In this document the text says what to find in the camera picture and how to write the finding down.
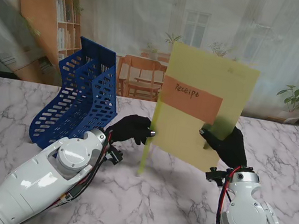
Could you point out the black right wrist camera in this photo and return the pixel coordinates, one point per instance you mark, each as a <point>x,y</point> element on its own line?
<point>213,176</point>

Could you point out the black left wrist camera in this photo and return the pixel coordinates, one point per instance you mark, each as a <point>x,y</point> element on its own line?
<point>115,155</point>

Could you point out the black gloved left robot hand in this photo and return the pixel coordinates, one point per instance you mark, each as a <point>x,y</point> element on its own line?
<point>129,127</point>

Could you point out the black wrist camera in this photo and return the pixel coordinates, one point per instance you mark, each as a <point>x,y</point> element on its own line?
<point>115,155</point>
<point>213,176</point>

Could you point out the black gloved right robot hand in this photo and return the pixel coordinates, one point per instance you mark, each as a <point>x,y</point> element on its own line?
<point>232,151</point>

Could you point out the blue perforated plastic file rack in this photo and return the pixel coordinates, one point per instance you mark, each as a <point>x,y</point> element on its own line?
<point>78,123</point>

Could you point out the printed room scene backdrop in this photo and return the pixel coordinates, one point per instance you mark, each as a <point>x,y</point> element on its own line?
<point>127,4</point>

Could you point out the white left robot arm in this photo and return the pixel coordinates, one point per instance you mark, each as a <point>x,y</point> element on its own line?
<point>34,184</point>

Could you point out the yellow-green translucent file folder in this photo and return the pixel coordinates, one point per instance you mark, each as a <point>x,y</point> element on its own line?
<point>215,80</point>

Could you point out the pink paper receipt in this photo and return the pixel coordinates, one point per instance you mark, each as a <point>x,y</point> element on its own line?
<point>192,99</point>

